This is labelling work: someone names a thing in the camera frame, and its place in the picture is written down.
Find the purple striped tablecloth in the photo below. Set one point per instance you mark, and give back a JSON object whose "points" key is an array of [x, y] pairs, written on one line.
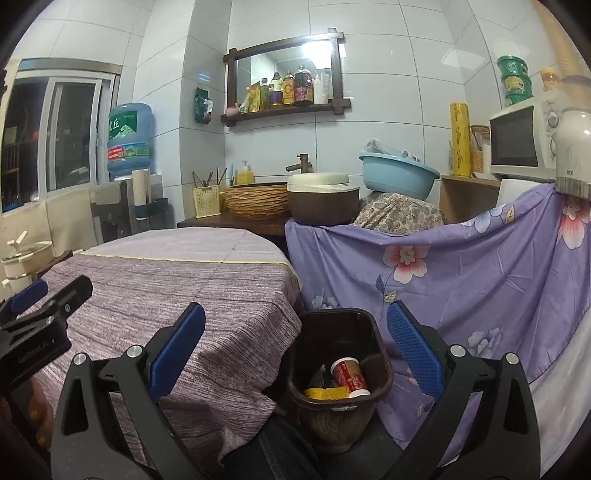
{"points": [[161, 277]]}

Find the paisley cloth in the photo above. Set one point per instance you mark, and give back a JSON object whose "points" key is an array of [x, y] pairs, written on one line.
{"points": [[397, 212]]}

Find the person's left hand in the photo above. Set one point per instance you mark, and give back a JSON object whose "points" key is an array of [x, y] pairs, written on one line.
{"points": [[40, 420]]}

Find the woven wicker basin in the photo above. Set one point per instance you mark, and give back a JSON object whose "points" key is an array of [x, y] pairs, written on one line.
{"points": [[258, 201]]}

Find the white microwave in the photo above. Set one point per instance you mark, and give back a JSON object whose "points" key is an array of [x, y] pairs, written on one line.
{"points": [[512, 138]]}

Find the yellow soap bottle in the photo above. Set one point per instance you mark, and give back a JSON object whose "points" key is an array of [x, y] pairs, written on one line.
{"points": [[245, 176]]}

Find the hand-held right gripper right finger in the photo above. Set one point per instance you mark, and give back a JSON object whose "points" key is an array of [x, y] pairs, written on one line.
{"points": [[415, 350]]}

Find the dark wooden counter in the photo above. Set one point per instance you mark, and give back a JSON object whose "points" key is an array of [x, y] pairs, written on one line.
{"points": [[207, 222]]}

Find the purple floral sheet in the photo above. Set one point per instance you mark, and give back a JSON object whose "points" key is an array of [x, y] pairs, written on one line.
{"points": [[461, 286]]}

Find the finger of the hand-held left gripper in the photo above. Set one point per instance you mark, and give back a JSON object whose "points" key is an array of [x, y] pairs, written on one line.
{"points": [[69, 297], [28, 295]]}

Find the red paper cup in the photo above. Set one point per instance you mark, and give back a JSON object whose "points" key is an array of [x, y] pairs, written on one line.
{"points": [[351, 376]]}

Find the green instant noodle bowl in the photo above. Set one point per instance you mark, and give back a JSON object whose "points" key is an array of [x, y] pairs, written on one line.
{"points": [[518, 98], [512, 64], [517, 83]]}

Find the glass jar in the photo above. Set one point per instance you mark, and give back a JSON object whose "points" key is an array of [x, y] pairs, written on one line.
{"points": [[480, 157]]}

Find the cream pot with lid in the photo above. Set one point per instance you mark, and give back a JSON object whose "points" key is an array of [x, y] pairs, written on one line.
{"points": [[23, 258]]}

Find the small pink pot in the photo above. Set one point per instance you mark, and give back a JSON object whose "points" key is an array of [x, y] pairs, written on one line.
{"points": [[233, 111]]}

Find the yellow green seasoning pouch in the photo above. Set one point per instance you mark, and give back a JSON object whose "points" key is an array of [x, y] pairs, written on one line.
{"points": [[253, 99]]}

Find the white rounded appliance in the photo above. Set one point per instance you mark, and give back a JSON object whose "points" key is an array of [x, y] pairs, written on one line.
{"points": [[575, 147]]}

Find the beige fabric cover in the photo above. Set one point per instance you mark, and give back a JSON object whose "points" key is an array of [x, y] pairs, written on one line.
{"points": [[27, 221]]}

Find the beige paper cup stack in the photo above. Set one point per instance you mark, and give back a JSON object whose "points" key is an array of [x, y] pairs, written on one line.
{"points": [[141, 187]]}

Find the bundle of dark chopsticks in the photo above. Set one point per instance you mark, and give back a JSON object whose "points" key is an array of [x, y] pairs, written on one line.
{"points": [[217, 177]]}

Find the brown plastic waste bin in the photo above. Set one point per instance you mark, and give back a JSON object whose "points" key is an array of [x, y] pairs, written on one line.
{"points": [[341, 332]]}

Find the bronze faucet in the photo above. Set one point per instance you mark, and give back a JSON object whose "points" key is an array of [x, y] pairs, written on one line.
{"points": [[303, 161]]}

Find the white plastic bag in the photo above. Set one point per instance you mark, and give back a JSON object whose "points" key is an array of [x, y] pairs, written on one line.
{"points": [[378, 146]]}

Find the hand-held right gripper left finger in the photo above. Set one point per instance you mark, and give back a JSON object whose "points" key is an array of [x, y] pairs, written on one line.
{"points": [[180, 350]]}

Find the yellow roll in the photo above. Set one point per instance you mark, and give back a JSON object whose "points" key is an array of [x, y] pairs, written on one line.
{"points": [[460, 138]]}

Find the blue cup holder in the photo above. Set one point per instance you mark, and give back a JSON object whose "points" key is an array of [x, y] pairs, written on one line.
{"points": [[159, 205]]}

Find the beige chopstick holder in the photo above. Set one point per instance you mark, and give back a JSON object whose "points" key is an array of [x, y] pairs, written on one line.
{"points": [[206, 201]]}

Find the green wall packet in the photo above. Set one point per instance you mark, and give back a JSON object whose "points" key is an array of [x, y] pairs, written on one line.
{"points": [[202, 108]]}

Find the light blue plastic basin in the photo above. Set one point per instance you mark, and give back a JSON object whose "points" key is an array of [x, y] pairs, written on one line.
{"points": [[397, 177]]}

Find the blue water jug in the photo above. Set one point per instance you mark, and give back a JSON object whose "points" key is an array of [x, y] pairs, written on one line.
{"points": [[129, 138]]}

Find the brown rice cooker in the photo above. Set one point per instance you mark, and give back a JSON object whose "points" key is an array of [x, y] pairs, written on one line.
{"points": [[323, 203]]}

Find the wooden framed mirror shelf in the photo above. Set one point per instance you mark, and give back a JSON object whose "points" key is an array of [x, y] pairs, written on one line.
{"points": [[277, 60]]}

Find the wooden side cabinet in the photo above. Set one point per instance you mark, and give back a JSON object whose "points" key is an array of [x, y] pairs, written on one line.
{"points": [[466, 198]]}

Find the grey water dispenser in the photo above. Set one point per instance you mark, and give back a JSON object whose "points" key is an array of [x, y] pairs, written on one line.
{"points": [[108, 207]]}

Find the sliding window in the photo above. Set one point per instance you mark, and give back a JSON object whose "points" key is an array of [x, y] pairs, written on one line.
{"points": [[48, 138]]}

